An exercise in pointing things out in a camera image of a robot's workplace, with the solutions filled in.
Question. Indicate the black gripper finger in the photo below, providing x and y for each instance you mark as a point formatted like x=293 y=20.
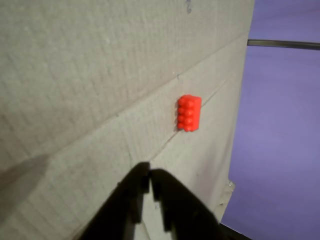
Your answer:
x=125 y=200
x=185 y=212

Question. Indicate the red lego block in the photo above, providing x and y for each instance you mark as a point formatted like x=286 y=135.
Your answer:
x=190 y=112

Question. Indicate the brown corrugated cardboard sheet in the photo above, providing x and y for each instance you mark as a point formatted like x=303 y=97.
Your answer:
x=75 y=75

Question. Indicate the black rod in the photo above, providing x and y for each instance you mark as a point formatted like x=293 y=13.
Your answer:
x=282 y=44

